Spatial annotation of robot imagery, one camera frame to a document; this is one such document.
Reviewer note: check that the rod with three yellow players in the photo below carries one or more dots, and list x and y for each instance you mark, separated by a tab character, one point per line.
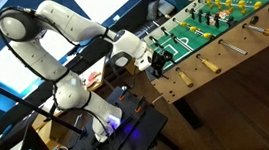
233	47

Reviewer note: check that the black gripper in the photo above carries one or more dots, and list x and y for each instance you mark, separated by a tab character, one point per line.
156	62

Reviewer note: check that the dark couch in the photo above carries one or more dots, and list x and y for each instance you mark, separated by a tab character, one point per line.
135	16

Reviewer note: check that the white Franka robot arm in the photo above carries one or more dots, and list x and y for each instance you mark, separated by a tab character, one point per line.
61	20

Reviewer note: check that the bright window pane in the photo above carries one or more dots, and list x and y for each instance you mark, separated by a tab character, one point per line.
5	71
50	43
103	3

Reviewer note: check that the cardboard box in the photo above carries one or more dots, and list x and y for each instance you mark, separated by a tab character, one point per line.
52	134

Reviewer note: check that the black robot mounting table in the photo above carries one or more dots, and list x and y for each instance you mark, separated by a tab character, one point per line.
140	131

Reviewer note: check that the yellow wooden side table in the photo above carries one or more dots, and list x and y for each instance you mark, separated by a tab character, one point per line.
131	68

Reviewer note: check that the rod with five yellow players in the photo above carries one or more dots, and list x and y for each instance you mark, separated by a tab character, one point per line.
242	5

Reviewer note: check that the light pillow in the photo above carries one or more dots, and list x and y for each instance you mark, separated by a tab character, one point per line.
167	6

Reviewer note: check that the foosball table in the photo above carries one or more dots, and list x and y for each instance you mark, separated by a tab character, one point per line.
240	64

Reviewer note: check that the black diagonal stand pole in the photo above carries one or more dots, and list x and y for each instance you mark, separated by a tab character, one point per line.
27	104

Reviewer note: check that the rod with two black players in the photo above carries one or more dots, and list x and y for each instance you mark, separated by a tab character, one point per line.
210	65

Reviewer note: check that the grey pillow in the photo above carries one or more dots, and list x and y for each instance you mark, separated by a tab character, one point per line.
152	10

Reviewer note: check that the red table tennis paddle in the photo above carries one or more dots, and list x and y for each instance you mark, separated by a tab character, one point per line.
92	77

